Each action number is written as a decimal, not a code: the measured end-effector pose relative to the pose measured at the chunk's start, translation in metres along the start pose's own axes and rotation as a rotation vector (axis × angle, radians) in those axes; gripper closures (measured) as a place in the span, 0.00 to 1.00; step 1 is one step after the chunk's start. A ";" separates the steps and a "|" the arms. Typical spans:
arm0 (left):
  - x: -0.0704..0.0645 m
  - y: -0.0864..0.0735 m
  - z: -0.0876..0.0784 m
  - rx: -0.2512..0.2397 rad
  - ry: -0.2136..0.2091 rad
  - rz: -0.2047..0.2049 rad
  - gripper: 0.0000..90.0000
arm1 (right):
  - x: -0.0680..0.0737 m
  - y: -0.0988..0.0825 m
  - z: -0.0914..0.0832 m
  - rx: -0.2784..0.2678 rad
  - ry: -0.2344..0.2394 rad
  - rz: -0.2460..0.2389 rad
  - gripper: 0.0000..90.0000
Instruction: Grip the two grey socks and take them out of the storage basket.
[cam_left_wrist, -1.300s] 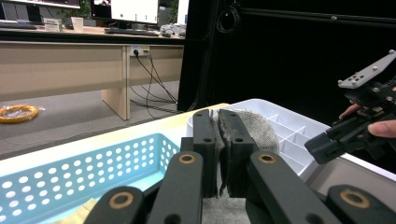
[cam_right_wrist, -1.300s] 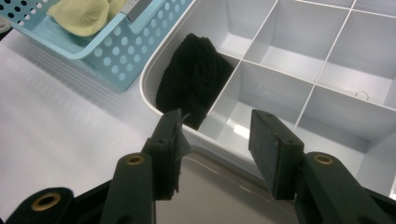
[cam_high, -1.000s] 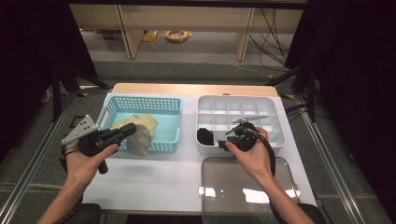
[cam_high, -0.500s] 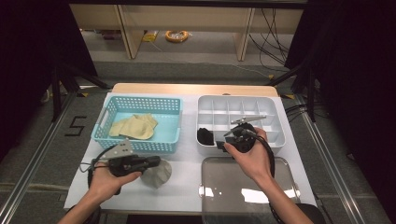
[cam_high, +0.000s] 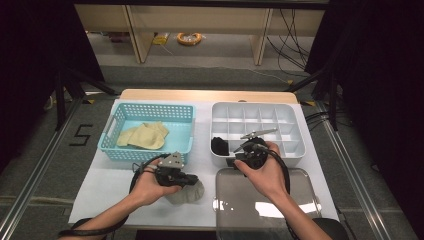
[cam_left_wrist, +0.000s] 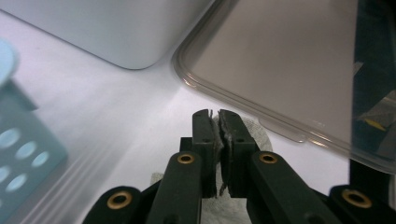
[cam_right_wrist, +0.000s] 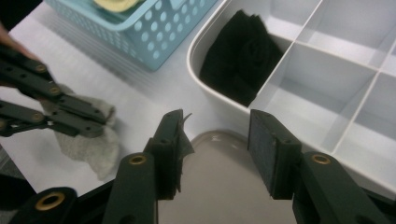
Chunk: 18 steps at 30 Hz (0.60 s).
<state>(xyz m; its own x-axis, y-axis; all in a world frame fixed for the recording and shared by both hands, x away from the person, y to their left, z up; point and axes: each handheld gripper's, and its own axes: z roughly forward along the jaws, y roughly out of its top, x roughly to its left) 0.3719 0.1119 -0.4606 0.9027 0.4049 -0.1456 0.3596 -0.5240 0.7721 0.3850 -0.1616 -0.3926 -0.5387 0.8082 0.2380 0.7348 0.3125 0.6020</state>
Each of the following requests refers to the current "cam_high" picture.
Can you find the pale yellow sock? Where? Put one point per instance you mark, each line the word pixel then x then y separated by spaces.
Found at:
pixel 122 137
pixel 146 136

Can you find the aluminium floor rail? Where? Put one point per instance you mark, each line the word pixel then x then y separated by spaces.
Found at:
pixel 33 186
pixel 353 180

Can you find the dark brown box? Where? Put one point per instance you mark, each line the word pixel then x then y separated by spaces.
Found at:
pixel 119 37

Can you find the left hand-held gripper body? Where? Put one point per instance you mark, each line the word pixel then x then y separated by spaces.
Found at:
pixel 170 173

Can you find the translucent box lid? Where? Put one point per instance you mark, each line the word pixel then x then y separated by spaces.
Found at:
pixel 240 190

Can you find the grey sock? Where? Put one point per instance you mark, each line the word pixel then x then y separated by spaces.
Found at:
pixel 190 195

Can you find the person's right hand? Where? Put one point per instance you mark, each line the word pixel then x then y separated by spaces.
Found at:
pixel 266 180

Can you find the light blue plastic basket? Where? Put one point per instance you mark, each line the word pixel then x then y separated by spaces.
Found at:
pixel 153 111

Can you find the yellow packet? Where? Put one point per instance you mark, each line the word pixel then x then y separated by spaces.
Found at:
pixel 160 39

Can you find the white divided storage box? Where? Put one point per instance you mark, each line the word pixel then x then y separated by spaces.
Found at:
pixel 253 116

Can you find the beige wooden desk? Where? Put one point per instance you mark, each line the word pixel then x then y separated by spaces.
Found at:
pixel 200 20

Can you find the black tripod stand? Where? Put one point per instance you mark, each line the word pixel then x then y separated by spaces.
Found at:
pixel 60 100
pixel 333 100

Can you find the person's left hand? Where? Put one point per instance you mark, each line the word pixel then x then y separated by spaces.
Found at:
pixel 150 190

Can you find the black curtain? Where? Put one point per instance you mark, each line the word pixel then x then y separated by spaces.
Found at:
pixel 383 83
pixel 26 66

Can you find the yellow tape piece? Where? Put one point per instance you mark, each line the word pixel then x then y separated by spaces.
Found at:
pixel 88 101
pixel 308 103

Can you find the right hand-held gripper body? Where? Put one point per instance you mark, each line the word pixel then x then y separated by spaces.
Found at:
pixel 253 156

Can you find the black sock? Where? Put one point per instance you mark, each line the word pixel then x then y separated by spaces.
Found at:
pixel 224 150
pixel 217 144

